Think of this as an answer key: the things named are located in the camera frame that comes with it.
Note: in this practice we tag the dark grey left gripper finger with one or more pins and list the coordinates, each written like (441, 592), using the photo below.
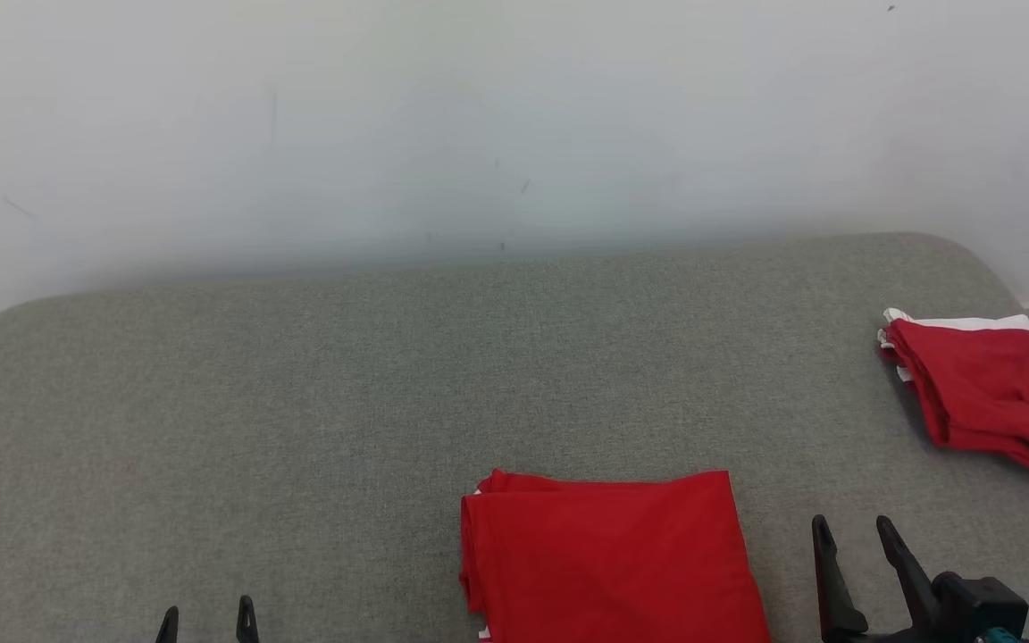
(168, 627)
(247, 623)

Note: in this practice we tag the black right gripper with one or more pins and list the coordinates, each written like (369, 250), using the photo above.
(881, 638)

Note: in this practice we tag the stack of red shirts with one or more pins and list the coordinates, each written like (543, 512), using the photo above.
(988, 393)

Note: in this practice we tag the red Bulls jersey white sleeves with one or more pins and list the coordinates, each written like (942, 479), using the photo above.
(613, 563)

